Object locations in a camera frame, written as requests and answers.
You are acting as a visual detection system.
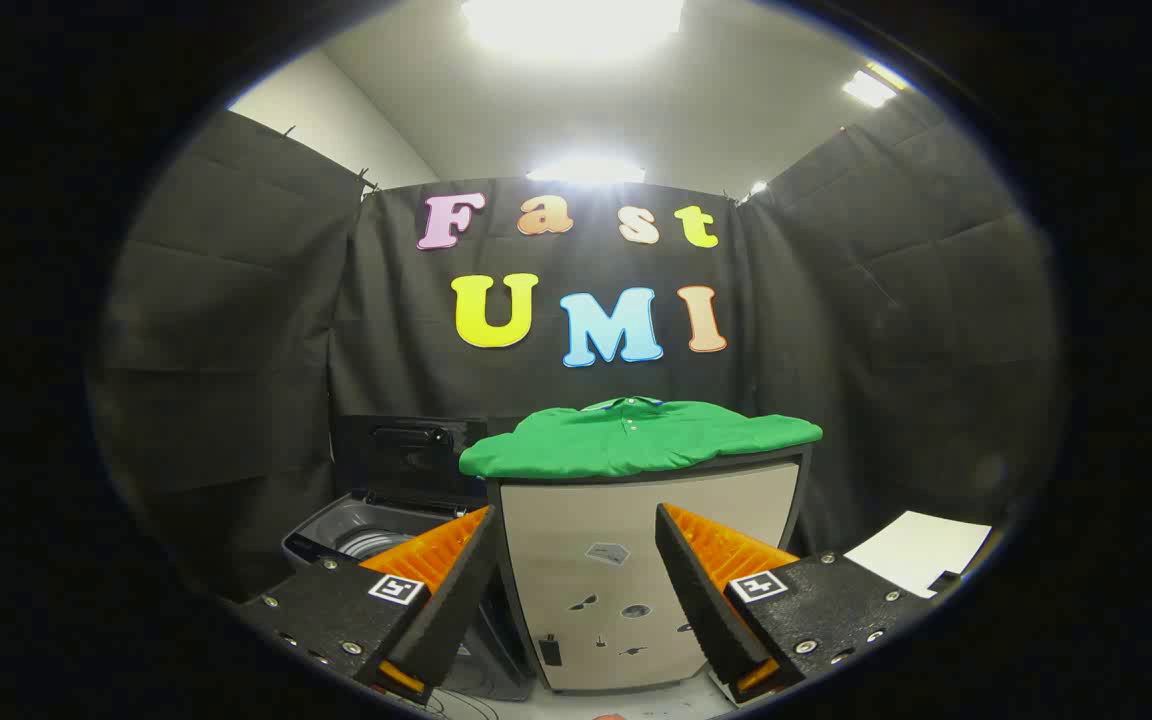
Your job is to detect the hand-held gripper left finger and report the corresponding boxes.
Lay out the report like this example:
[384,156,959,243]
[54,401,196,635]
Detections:
[236,505,503,706]

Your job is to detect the grey washing machine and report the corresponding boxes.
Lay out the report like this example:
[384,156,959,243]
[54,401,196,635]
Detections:
[281,488,537,703]

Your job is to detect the black floor cables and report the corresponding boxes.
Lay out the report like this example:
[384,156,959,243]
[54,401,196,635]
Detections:
[431,688,502,720]

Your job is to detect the dark washing machine lid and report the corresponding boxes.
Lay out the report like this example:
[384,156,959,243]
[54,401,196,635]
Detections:
[333,415,490,508]

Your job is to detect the beige cabinet with grey top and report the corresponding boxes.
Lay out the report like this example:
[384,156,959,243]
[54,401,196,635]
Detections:
[484,445,815,694]

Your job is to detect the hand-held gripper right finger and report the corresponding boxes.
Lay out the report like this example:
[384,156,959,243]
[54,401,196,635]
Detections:
[654,503,965,706]

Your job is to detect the white paper sheet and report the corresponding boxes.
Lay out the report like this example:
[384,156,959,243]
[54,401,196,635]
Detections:
[844,511,993,599]

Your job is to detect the green polo shirt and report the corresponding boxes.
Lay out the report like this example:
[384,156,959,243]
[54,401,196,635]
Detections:
[458,396,824,480]

